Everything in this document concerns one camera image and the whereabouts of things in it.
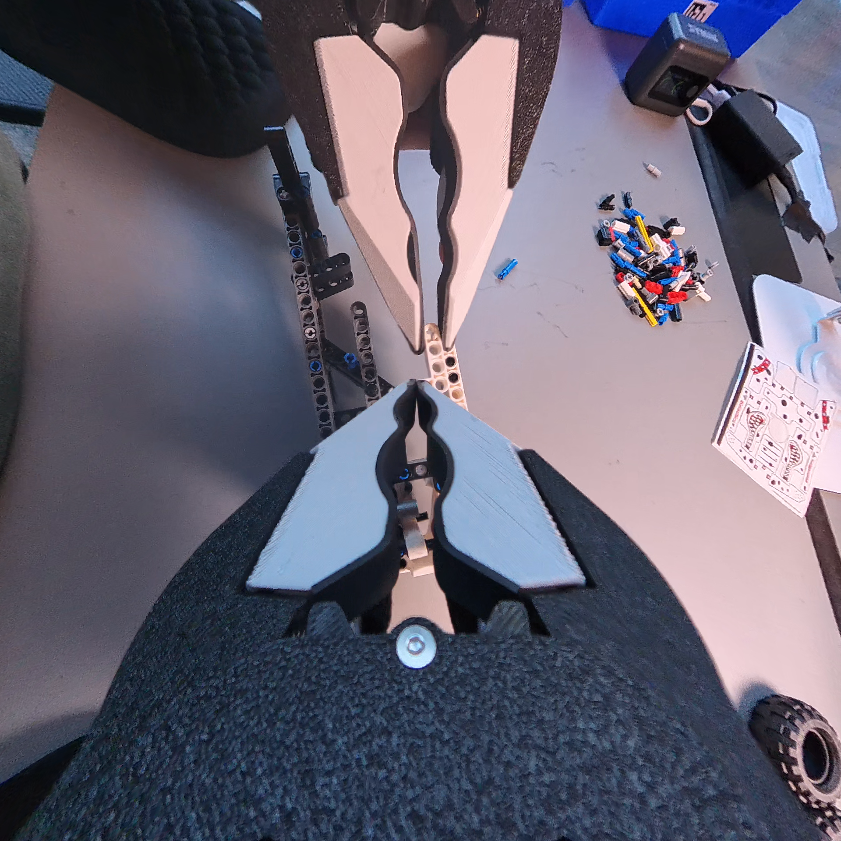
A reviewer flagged black adapter cable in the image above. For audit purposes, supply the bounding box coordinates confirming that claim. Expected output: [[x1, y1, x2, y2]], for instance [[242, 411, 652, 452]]
[[778, 164, 835, 244]]

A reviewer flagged white book stand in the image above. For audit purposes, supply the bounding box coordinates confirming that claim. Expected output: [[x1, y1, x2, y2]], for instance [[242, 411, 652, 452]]
[[751, 274, 841, 385]]

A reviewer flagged black power adapter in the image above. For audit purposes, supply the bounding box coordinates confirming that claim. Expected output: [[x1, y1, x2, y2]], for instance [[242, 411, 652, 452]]
[[710, 88, 804, 185]]

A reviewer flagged small black camera device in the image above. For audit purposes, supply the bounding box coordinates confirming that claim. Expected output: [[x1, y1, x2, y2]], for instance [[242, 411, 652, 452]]
[[624, 13, 731, 118]]

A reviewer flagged black knit cap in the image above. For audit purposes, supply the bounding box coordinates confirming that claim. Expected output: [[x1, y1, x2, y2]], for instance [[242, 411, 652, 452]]
[[0, 0, 285, 160]]

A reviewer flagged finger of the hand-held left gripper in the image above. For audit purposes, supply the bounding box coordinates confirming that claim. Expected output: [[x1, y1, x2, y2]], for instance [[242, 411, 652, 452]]
[[314, 36, 426, 356], [435, 33, 521, 347]]

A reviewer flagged grey desk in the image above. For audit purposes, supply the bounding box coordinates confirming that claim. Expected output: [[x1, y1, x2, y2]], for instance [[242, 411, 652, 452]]
[[0, 0, 841, 783]]

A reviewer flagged pile of small toy bricks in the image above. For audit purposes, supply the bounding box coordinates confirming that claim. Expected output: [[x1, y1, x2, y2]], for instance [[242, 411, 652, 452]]
[[594, 192, 718, 327]]

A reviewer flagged sticker sheet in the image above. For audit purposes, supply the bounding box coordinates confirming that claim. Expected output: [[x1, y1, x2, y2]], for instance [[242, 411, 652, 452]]
[[711, 342, 838, 518]]

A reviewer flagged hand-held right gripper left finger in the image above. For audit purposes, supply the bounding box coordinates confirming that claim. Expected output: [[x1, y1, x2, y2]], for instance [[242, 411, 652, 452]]
[[245, 378, 421, 594]]

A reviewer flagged white paper sheet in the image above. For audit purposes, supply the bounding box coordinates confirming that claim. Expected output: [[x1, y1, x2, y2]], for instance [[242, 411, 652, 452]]
[[769, 102, 841, 234]]

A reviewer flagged toy truck chassis model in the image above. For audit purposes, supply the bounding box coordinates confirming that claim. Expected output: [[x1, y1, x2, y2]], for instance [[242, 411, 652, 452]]
[[265, 124, 440, 580]]

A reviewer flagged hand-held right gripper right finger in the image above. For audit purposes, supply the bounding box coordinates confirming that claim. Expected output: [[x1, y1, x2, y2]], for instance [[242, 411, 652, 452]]
[[419, 381, 587, 594]]

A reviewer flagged black toy tyre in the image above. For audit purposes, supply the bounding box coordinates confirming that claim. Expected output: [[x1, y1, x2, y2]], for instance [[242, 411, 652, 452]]
[[749, 695, 841, 837]]

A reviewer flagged white cord loop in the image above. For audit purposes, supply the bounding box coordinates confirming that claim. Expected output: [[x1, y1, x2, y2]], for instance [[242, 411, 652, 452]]
[[685, 88, 730, 126]]

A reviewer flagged blue storage bin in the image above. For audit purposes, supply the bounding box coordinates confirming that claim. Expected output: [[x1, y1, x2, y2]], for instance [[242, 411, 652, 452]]
[[578, 0, 804, 59]]

